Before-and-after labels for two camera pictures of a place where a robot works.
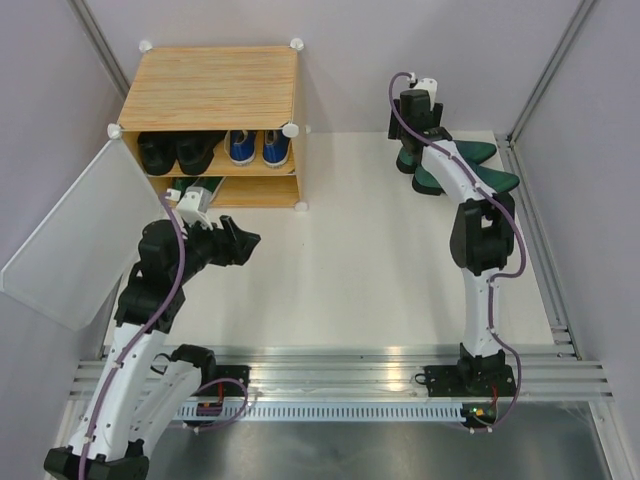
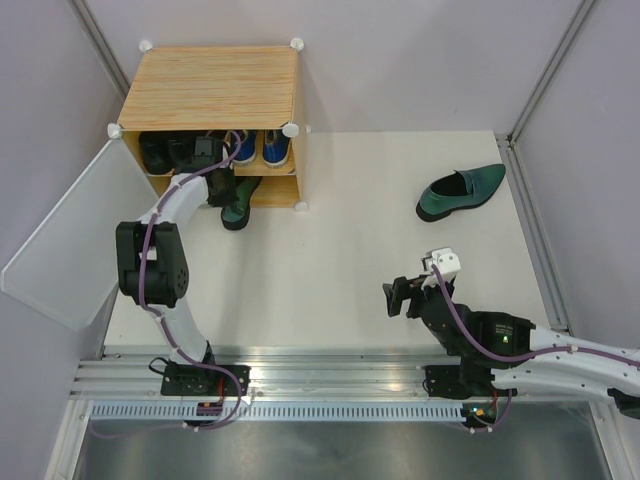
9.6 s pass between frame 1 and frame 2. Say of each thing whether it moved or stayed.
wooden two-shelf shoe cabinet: stayed
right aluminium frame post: stayed
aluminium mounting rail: stayed
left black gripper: moved
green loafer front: moved
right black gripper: moved
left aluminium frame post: stayed
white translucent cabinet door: stayed
